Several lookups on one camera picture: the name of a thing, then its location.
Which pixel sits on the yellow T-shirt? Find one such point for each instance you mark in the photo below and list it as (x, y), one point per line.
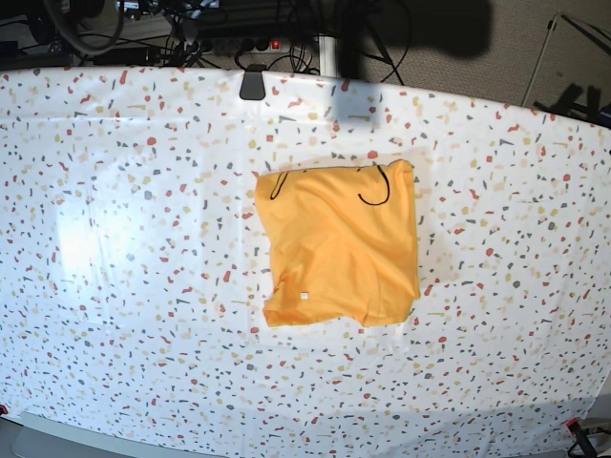
(343, 244)

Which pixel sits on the black table clamp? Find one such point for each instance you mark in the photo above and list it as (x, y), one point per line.
(252, 88)

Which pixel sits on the terrazzo patterned table cloth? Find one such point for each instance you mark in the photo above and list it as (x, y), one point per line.
(135, 267)

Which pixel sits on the white power strip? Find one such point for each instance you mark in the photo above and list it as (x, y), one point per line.
(226, 46)

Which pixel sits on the red black clamp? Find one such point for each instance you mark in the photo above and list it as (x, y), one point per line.
(582, 446)

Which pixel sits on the white metal post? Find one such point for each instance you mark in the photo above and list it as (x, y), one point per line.
(328, 56)

